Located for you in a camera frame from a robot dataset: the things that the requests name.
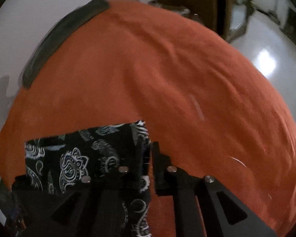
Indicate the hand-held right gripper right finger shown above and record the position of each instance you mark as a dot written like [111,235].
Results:
[159,175]

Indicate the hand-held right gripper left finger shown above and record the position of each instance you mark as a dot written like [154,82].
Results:
[141,158]

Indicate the black paisley print garment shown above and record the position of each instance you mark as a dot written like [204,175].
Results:
[71,163]

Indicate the orange blanket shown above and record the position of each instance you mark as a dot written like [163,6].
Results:
[175,91]

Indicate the dark grey folded blanket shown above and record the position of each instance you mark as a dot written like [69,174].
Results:
[61,34]

